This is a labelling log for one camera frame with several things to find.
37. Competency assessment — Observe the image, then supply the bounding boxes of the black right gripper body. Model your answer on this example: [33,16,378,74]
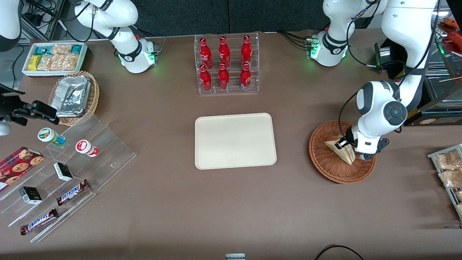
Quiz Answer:
[0,83,26,122]

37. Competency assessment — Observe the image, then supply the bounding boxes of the triangular sandwich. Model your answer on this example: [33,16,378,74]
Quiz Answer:
[323,135,356,166]

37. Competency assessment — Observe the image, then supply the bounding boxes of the brown round wicker basket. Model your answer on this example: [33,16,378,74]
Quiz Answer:
[309,120,377,185]

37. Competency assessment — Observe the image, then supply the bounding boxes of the light tan wicker basket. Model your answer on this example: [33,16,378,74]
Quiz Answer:
[48,71,100,126]

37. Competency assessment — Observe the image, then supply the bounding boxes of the cream plastic tray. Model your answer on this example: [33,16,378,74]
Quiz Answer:
[195,112,278,170]

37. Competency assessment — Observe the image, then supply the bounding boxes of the green lidded yogurt cup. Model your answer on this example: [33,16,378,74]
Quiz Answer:
[38,127,66,147]

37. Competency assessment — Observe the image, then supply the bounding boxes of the white plastic snack bin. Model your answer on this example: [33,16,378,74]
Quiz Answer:
[22,42,88,78]

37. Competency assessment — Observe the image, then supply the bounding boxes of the red lidded yogurt cup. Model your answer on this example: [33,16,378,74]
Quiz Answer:
[75,139,100,158]

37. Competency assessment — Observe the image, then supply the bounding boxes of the clear nut snack bag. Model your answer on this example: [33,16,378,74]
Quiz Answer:
[50,44,73,57]
[37,54,79,72]

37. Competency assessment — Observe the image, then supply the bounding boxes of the red plaid cookie box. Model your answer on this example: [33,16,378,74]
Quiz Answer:
[0,146,45,192]

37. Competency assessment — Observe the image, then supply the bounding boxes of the small black carton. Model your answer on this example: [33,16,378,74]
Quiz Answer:
[53,162,74,182]
[18,186,43,205]

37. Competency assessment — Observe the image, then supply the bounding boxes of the clear acrylic stepped stand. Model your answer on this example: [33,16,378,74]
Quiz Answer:
[0,113,137,243]

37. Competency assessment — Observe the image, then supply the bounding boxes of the Snickers chocolate bar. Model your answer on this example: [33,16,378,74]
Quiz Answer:
[56,179,91,207]
[20,208,59,236]

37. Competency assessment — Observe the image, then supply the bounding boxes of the red cola bottle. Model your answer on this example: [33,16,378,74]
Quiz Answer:
[218,62,230,90]
[199,64,213,92]
[218,36,231,69]
[241,35,253,68]
[240,62,252,91]
[199,37,214,70]

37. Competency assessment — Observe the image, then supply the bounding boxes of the clear acrylic bottle rack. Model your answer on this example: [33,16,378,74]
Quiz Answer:
[194,32,260,95]

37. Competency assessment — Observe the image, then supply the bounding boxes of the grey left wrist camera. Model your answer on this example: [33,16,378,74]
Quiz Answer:
[359,138,391,161]

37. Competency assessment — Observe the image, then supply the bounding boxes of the grey wire rack tray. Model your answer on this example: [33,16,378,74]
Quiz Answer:
[427,143,462,221]

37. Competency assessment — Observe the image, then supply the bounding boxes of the aluminium frame rack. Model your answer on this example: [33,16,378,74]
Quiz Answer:
[21,0,66,41]

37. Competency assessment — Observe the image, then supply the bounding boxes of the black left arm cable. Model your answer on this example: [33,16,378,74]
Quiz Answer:
[338,0,443,146]

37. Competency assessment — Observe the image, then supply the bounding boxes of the black looped cable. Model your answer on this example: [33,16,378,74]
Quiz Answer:
[314,244,365,260]

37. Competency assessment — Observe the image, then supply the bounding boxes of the black left base cables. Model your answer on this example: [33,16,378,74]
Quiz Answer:
[277,30,315,50]

